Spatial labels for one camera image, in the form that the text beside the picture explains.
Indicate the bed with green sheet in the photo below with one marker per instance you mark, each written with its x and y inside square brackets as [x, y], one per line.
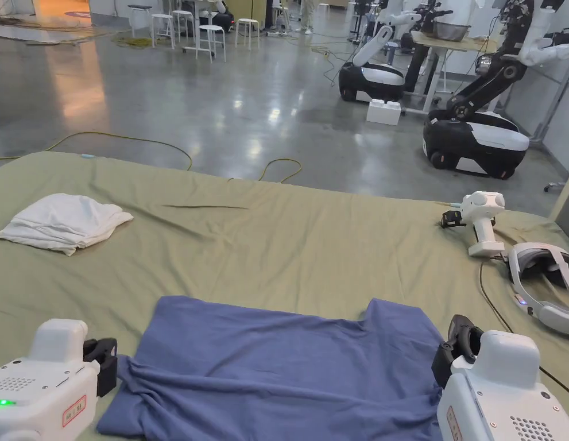
[266, 239]

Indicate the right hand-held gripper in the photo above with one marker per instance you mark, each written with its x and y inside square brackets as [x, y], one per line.
[500, 395]

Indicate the small black and white robot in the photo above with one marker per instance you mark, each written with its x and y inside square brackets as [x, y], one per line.
[371, 76]

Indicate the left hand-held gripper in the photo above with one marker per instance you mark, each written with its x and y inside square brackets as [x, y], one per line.
[40, 390]

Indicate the spare white hand-held gripper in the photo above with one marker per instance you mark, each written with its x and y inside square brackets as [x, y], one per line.
[484, 206]

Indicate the white-armed robot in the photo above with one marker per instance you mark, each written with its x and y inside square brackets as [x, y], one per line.
[403, 16]

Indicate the white headset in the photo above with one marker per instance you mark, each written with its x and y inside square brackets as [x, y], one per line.
[523, 262]

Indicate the blue shirt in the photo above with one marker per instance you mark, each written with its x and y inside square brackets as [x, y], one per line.
[266, 367]

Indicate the white folded cloth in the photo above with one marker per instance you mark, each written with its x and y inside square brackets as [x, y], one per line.
[63, 220]

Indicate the large black-armed robot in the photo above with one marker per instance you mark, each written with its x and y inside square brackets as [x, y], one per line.
[472, 138]

